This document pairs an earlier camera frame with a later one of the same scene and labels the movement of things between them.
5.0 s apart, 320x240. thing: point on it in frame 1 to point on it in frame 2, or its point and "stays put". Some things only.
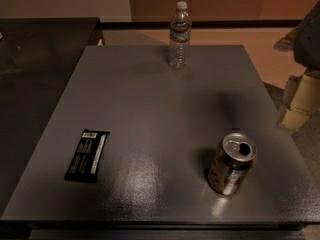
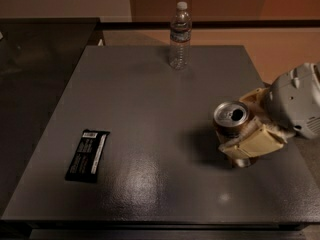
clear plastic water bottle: (180, 37) stays put
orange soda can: (232, 161) to (229, 119)
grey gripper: (308, 42) to (294, 105)
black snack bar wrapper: (84, 165) stays put
